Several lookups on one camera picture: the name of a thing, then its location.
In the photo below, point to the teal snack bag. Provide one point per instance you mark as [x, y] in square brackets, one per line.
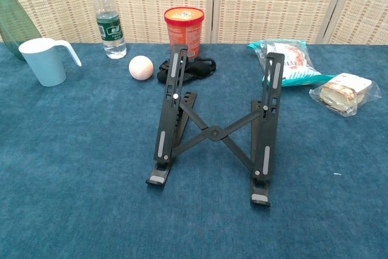
[300, 62]

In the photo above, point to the black folding laptop stand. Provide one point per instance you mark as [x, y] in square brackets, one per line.
[214, 134]

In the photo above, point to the green glass vase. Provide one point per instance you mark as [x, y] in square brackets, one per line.
[12, 22]

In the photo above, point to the clear wrapped sandwich bread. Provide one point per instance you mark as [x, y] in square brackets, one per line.
[342, 92]

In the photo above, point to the orange instant noodle cup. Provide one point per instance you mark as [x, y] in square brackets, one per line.
[182, 31]

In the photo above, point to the woven bamboo folding screen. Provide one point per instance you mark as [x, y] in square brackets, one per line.
[257, 4]

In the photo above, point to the pale pink ball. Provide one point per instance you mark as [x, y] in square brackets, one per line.
[141, 68]

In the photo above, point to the blue tablecloth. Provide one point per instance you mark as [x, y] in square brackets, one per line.
[75, 150]

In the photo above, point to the clear water bottle green label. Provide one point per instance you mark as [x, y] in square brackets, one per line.
[110, 28]

